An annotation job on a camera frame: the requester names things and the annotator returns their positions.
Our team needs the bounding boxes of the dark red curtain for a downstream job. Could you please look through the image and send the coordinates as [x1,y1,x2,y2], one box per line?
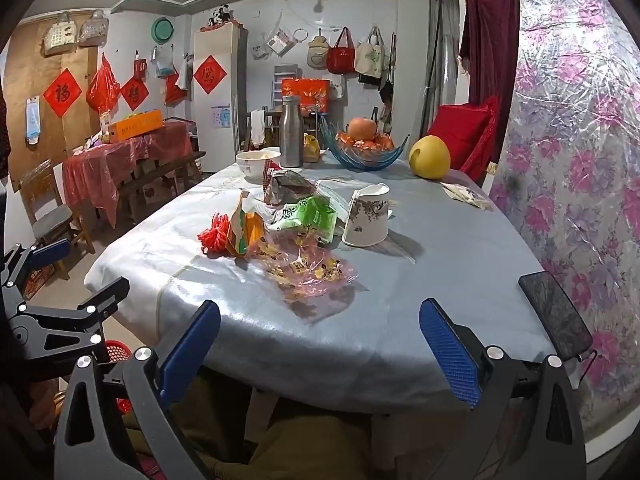
[458,0,521,111]

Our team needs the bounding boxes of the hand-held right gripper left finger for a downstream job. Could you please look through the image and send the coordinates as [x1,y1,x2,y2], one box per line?
[54,300,222,480]

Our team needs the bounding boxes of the dark foil packet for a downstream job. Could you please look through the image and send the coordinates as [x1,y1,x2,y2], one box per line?
[263,160,318,206]

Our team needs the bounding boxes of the steel bottle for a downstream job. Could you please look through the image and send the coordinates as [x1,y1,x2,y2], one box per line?
[279,95,304,168]

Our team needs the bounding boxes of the black smartphone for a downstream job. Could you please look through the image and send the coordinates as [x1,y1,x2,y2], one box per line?
[518,271,594,361]

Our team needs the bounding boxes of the red hanging plastic bag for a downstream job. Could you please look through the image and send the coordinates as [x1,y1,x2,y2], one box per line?
[86,52,122,113]

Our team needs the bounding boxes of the orange green snack packet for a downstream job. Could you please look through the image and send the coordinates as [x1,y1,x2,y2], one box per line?
[226,191,266,258]

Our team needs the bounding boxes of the red tote bag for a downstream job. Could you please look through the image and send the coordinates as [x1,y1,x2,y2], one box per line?
[326,26,357,75]

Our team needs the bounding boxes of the clear blue white packet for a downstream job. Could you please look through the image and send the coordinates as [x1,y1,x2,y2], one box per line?
[315,180,356,221]

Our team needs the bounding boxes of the blue glass fruit bowl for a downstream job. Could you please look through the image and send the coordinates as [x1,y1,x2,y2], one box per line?
[319,115,411,172]

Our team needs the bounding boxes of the white ceramic bowl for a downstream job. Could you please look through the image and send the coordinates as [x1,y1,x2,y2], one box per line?
[236,147,282,181]

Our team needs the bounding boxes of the grey drawer unit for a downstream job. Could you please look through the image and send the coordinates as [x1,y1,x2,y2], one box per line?
[273,65,298,111]

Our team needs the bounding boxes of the floral plastic sheet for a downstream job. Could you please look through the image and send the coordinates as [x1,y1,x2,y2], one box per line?
[487,0,640,426]

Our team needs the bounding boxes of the small red diamond poster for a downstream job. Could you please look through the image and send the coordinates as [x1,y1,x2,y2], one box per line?
[120,76,150,112]

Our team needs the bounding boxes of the brown wall board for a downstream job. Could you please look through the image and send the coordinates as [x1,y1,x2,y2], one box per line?
[0,10,108,191]

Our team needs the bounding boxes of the red plastic table cover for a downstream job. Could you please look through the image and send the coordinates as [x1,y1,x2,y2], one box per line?
[62,120,198,228]

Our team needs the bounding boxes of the white paper packets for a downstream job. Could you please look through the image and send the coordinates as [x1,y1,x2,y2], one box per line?
[441,182,493,211]

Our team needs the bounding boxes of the red paper decoration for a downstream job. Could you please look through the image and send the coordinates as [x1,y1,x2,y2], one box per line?
[164,72,188,106]

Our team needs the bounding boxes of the orange red gift box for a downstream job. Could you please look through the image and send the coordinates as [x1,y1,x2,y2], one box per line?
[281,78,331,113]

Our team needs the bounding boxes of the green basin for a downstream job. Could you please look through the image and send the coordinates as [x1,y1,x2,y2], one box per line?
[151,16,176,43]

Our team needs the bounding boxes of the pink printed plastic bag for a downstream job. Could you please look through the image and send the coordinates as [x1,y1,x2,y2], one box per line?
[247,227,360,311]

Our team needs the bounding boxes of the beige hanging bag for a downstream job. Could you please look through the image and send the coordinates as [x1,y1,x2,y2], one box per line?
[306,30,329,69]

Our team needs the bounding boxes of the red plastic basket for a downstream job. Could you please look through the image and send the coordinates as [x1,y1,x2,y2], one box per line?
[102,339,133,413]

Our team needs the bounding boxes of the red diamond poster on refrigerator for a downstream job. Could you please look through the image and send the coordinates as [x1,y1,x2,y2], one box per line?
[193,55,221,95]

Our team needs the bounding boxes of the clear hanging packet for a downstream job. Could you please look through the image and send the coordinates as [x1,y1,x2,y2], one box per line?
[265,27,296,58]

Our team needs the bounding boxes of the white towel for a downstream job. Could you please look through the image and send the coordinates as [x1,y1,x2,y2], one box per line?
[250,108,267,148]

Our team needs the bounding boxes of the orange round fruit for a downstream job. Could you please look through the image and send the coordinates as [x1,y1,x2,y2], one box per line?
[348,116,378,140]

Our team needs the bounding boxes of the wooden bench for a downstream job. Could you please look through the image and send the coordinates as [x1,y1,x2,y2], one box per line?
[120,150,206,211]

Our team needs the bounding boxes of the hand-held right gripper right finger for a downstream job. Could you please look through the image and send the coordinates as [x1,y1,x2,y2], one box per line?
[419,298,586,480]

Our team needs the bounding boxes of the yellow pomelo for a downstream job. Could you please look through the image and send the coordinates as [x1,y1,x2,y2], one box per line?
[408,135,452,180]

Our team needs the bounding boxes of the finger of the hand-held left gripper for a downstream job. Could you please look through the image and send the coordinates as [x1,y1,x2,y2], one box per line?
[0,276,131,361]
[0,239,72,306]

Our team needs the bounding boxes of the green drink carton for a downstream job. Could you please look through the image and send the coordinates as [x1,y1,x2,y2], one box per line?
[270,195,338,243]

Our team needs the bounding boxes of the white green print tote bag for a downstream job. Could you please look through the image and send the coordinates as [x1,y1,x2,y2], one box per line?
[354,26,386,77]

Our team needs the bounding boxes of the long orange box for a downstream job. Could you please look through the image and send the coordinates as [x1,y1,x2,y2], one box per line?
[107,109,166,143]

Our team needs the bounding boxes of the white refrigerator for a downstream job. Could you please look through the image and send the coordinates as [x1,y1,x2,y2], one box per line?
[192,22,248,173]

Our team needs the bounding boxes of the large red diamond poster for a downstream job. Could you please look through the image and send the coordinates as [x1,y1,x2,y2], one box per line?
[42,68,83,118]

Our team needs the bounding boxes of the clear hanging bag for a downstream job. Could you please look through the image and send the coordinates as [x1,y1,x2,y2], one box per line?
[42,11,78,57]
[79,9,110,47]

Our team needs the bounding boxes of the white ink print paper cup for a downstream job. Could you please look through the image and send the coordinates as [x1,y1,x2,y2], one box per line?
[341,183,391,247]

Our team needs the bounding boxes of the wooden chair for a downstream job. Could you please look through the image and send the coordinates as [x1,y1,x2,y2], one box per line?
[20,160,96,281]

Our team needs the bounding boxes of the red mesh net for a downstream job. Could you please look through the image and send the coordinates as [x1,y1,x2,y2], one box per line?
[196,212,232,256]

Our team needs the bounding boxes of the white hanging plastic bag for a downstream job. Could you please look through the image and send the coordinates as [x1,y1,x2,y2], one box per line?
[152,45,176,79]

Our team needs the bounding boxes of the red cushion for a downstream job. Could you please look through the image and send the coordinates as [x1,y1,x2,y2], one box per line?
[426,95,501,175]

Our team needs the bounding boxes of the pile of orange snack packets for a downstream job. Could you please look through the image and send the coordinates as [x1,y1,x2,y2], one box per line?
[336,131,396,153]

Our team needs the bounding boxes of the person's olive trousers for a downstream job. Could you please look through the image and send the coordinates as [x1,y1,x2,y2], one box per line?
[125,365,381,480]

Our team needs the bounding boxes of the hanging face mask pack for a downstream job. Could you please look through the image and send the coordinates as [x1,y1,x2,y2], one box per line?
[25,96,41,146]

